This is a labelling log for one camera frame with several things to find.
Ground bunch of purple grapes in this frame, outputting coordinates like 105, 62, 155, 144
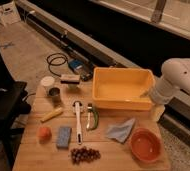
70, 147, 101, 164

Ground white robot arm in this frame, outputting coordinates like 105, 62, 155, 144
149, 58, 190, 105

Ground red bowl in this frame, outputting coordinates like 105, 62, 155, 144
129, 128, 161, 163

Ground yellow plastic bin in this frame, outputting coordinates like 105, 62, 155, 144
92, 67, 155, 111

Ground blue black device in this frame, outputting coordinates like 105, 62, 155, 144
68, 59, 92, 81

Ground wooden block brush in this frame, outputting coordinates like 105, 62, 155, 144
60, 74, 80, 87

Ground metal cup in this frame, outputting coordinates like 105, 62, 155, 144
48, 87, 61, 103

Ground blue grey cloth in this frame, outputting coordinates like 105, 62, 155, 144
106, 118, 136, 143

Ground blue sponge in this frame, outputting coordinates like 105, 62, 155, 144
56, 126, 72, 148

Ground orange fruit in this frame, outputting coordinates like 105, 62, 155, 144
38, 126, 52, 141

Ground black chair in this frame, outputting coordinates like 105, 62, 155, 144
0, 82, 31, 168

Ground white cardboard box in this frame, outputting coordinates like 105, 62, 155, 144
0, 1, 21, 26

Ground white handled brush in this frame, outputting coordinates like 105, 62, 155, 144
73, 101, 82, 145

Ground green handled peeler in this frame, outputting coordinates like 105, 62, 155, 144
86, 103, 99, 131

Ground black coiled cable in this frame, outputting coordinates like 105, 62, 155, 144
46, 52, 70, 78

